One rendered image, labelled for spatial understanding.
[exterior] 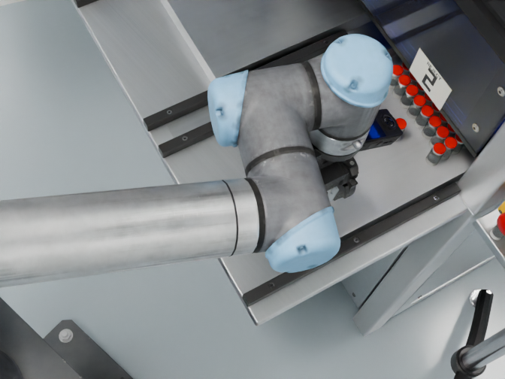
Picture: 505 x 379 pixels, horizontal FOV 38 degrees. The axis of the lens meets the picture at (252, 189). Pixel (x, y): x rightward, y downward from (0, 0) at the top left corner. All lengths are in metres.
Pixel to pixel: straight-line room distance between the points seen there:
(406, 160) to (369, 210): 0.12
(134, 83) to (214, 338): 0.93
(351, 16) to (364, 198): 0.36
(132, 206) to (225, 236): 0.09
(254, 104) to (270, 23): 0.62
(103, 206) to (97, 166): 1.55
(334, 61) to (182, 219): 0.23
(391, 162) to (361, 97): 0.49
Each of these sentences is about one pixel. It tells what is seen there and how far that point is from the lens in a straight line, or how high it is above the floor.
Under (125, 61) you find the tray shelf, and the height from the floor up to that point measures 0.88.
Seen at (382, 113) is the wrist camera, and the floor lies 1.12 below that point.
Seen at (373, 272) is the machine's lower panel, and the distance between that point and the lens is 1.74.
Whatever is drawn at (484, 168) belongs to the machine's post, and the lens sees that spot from 1.15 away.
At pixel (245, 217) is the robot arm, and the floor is 1.33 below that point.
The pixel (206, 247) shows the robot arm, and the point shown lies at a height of 1.32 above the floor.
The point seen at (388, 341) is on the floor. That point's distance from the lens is 2.07.
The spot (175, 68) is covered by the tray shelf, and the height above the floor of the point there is 0.88.
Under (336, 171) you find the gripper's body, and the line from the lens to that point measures 0.94.
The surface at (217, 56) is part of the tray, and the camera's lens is 1.30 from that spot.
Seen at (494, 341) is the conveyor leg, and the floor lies 0.36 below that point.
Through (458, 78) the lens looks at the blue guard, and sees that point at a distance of 1.11.
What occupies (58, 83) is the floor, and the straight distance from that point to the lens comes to 2.36.
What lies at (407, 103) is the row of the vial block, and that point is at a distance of 1.28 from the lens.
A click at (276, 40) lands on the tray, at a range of 1.33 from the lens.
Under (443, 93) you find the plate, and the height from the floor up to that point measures 1.03.
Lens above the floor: 1.96
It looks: 65 degrees down
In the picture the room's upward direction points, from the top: 9 degrees clockwise
